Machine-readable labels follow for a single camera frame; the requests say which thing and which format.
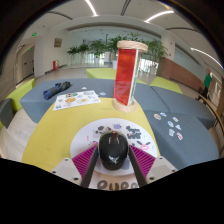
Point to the dark grey ottoman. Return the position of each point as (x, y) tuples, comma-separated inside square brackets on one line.
[(6, 113)]

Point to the white printed sticker sheet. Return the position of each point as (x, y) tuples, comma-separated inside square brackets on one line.
[(76, 100)]

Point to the black computer mouse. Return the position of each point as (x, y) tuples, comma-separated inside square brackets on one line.
[(113, 150)]

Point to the person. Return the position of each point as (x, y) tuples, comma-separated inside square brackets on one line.
[(207, 81)]

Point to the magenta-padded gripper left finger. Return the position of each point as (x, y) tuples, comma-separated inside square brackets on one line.
[(76, 165)]

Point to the wooden bench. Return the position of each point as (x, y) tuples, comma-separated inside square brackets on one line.
[(211, 106)]

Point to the ceiling strip lights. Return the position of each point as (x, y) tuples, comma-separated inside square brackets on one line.
[(90, 7)]

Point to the long grey upholstered bench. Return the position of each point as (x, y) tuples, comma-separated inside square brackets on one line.
[(36, 96)]

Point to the folded dark blue umbrella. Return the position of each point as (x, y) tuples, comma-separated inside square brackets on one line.
[(56, 90)]

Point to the brown wall plaque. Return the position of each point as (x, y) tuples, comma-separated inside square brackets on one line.
[(58, 42)]

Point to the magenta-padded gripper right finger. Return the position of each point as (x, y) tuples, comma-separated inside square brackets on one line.
[(151, 166)]

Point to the round white puppy mouse pad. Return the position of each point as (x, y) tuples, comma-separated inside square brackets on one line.
[(135, 131)]

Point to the group of potted plants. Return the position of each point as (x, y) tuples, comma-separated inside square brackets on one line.
[(96, 48)]

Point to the red fire extinguisher cabinet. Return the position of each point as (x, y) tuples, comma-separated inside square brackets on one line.
[(55, 64)]

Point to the lime green upholstered bench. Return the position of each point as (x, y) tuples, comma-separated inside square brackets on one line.
[(21, 95), (100, 73), (166, 85)]

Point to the small paper sticker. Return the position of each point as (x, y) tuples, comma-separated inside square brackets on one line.
[(178, 127), (175, 119), (157, 116), (171, 132), (170, 123), (163, 114), (179, 135)]

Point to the green exit sign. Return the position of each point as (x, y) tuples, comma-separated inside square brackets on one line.
[(34, 34)]

